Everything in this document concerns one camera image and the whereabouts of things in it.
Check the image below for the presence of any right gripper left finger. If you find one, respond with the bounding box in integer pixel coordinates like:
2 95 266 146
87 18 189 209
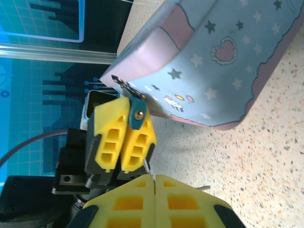
68 174 156 228

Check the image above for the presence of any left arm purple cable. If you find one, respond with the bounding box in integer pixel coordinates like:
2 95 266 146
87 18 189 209
0 131 70 168

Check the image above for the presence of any small teal padlock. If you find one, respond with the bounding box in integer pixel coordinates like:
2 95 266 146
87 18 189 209
128 95 150 131

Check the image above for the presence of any light blue plastic bag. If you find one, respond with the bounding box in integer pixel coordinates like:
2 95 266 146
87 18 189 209
99 0 304 132

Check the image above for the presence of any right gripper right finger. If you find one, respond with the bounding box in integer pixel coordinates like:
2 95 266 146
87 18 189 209
153 174 247 228

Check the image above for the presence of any aluminium frame post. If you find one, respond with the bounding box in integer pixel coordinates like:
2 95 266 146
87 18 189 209
0 42 119 65

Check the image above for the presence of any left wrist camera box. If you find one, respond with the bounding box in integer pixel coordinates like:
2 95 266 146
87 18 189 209
80 89 121 131

